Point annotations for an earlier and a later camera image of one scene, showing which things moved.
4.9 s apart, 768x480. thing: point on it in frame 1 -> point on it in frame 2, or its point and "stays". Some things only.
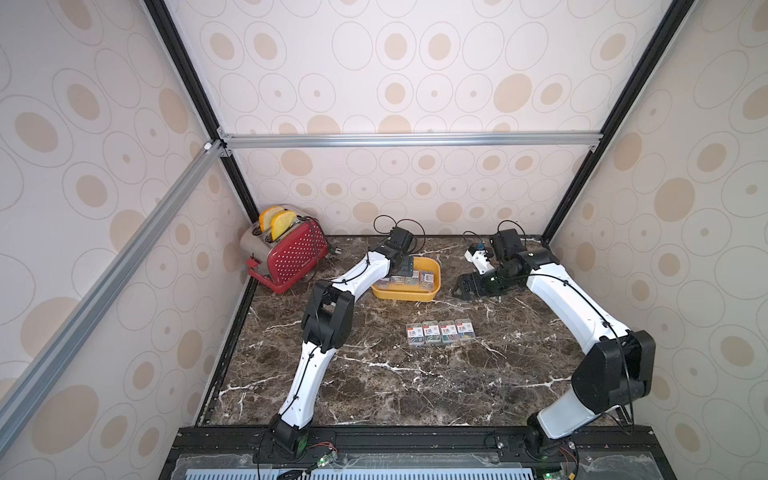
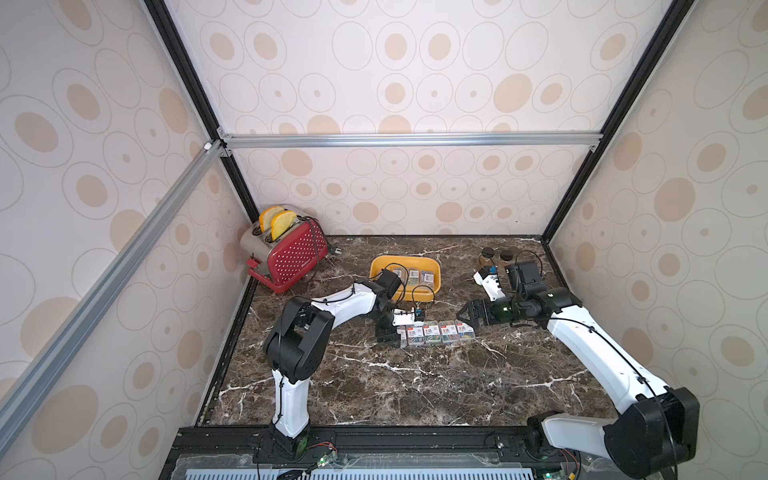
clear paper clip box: x=432 y=331 stays
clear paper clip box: x=415 y=334 stays
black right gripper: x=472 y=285 -> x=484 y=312
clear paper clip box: x=448 y=331 stays
